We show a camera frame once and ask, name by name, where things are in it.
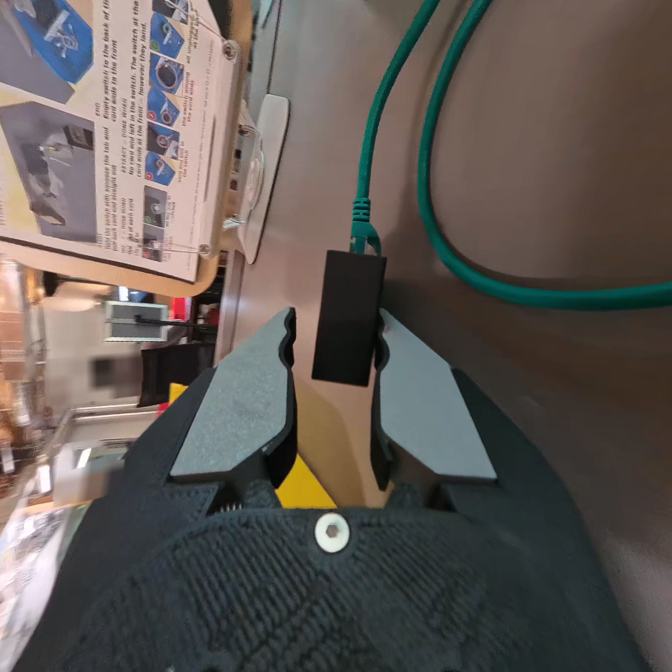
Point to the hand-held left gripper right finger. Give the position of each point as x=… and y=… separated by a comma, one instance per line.
x=430, y=414

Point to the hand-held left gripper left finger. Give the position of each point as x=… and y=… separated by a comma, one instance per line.
x=236, y=414

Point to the black network switch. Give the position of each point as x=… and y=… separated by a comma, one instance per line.
x=349, y=315

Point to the wooden instruction board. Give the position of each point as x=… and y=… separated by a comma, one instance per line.
x=131, y=157

